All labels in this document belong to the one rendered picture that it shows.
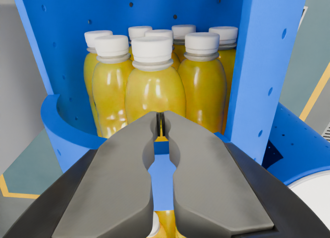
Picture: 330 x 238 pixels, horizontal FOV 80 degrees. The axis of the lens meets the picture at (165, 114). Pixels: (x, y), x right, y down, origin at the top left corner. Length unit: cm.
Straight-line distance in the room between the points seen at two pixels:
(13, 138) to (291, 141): 67
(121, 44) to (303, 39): 150
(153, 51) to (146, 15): 21
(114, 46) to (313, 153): 54
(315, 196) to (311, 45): 123
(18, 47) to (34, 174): 181
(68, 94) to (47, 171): 184
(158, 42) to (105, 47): 7
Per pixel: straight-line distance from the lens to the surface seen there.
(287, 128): 70
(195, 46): 23
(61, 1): 33
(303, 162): 60
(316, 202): 66
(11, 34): 48
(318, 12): 167
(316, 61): 177
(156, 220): 42
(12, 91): 49
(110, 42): 24
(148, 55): 19
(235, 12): 34
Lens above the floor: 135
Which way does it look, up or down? 61 degrees down
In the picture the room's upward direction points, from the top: 176 degrees clockwise
